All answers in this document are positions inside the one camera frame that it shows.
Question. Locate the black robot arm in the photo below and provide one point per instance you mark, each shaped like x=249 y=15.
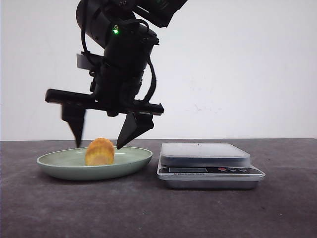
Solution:
x=121 y=28

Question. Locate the silver digital kitchen scale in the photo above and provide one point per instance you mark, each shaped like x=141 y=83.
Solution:
x=207 y=166

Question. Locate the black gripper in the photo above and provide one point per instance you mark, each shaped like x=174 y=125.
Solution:
x=117 y=78

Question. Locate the green ceramic plate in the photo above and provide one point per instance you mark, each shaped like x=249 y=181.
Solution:
x=71 y=164

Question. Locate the yellow corn cob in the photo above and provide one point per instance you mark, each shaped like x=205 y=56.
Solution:
x=99 y=152

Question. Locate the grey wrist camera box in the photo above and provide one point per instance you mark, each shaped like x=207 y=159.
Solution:
x=82 y=62

